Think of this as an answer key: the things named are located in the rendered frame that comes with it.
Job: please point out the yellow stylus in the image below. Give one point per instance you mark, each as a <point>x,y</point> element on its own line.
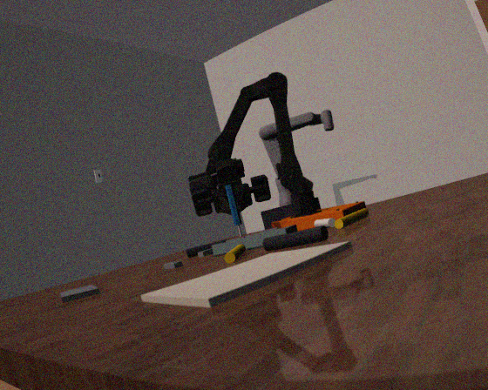
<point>234,254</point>

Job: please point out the blue cylinder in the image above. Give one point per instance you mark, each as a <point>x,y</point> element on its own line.
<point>233,206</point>

